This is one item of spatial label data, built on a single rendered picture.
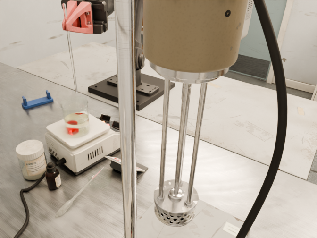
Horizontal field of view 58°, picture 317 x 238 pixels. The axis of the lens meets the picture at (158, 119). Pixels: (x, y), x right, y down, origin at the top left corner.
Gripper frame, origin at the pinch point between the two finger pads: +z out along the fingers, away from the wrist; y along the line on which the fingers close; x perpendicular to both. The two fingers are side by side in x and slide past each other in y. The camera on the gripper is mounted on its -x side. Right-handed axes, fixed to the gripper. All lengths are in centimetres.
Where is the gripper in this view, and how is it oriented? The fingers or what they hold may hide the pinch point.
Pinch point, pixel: (66, 25)
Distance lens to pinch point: 64.8
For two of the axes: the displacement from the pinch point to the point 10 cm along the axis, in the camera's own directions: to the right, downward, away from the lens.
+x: -0.3, 8.2, 5.7
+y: 9.7, 1.6, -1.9
